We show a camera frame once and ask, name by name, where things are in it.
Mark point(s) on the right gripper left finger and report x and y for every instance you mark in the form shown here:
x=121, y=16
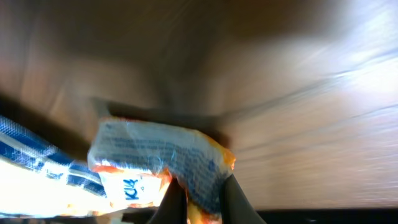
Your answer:
x=173, y=208

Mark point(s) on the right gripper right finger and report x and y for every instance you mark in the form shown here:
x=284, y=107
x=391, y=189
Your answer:
x=235, y=207

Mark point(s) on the small orange snack box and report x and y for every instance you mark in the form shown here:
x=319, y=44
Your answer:
x=137, y=160

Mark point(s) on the yellow chips bag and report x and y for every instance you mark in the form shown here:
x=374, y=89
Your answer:
x=39, y=180

